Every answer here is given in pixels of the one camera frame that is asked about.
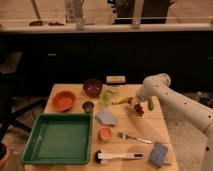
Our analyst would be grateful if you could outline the cream block on table edge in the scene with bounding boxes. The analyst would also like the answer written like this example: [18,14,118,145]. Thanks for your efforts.
[106,76,126,83]

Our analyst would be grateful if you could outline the black office chair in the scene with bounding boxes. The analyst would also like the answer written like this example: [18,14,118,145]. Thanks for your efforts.
[0,49,48,134]

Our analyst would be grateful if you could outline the green plastic cup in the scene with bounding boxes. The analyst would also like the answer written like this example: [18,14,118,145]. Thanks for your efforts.
[100,92,111,106]

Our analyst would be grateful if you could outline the orange bowl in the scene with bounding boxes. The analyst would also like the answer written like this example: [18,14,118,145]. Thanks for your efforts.
[52,91,76,112]

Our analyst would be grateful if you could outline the green plastic tray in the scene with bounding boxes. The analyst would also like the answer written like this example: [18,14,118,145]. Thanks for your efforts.
[21,114,93,165]

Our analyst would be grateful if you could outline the pale green round slice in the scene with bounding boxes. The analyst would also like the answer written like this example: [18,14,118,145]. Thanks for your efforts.
[108,87,119,94]

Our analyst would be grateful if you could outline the yellow banana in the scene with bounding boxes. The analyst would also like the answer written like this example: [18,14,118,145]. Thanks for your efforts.
[111,97,128,105]

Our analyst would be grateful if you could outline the dark red grape bunch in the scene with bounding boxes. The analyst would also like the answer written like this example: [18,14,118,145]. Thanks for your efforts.
[134,104,144,116]

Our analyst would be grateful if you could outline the white handled dish brush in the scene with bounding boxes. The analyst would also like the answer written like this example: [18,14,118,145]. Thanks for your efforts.
[94,151,143,164]

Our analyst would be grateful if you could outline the blue sponge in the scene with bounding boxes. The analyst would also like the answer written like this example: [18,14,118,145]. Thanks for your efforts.
[148,142,168,168]

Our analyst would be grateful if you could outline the orange round fruit toy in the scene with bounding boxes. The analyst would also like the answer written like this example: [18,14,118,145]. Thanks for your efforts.
[98,127,112,142]

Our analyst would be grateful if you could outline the blue grey cloth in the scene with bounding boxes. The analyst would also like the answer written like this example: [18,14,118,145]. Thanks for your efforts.
[96,110,117,126]

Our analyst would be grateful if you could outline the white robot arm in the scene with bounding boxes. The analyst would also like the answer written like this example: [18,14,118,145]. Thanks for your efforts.
[130,73,213,171]

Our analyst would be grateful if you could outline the small dark metal cup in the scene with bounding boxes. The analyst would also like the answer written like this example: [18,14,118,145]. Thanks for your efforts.
[82,101,94,113]

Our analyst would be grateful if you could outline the silver fork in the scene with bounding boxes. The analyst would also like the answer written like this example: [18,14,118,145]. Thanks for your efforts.
[118,132,153,144]

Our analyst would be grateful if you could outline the green pepper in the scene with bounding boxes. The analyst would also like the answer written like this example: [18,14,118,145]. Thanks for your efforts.
[148,98,154,111]

